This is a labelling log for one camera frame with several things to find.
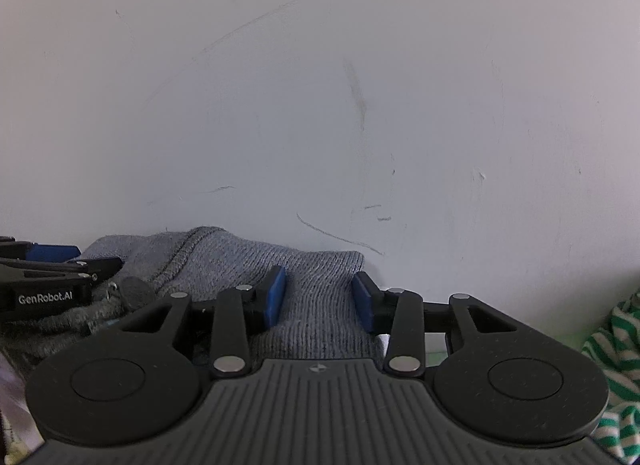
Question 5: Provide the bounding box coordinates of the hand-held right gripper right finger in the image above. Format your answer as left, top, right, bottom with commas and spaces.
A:
352, 271, 518, 378

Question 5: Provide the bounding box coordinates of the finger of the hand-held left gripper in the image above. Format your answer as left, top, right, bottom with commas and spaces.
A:
0, 236, 82, 262
0, 257, 124, 282

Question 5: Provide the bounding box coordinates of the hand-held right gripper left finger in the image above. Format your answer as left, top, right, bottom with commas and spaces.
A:
121, 266, 287, 378

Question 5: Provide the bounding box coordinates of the grey blue knit sweater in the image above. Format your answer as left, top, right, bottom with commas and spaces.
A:
0, 226, 387, 381

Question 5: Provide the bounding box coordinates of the green white striped shirt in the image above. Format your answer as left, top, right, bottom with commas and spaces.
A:
581, 289, 640, 463

